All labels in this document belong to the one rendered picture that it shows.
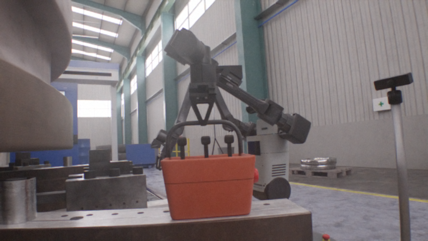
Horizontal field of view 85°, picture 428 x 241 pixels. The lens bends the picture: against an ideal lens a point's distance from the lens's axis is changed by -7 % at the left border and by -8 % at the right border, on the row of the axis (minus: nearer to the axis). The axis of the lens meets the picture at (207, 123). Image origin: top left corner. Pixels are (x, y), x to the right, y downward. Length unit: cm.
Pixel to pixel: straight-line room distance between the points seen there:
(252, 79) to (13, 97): 934
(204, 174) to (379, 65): 712
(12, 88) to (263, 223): 81
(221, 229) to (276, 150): 93
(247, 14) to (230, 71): 1023
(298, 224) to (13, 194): 61
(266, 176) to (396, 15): 654
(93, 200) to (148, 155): 866
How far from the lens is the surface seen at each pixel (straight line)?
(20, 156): 358
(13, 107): 94
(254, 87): 992
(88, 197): 155
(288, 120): 129
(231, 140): 59
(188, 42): 60
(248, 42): 1035
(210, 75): 64
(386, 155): 731
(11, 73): 95
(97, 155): 165
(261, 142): 141
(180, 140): 59
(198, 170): 52
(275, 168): 143
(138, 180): 157
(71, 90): 593
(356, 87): 773
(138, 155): 1020
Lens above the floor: 84
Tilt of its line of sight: 5 degrees up
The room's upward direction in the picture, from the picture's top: 3 degrees counter-clockwise
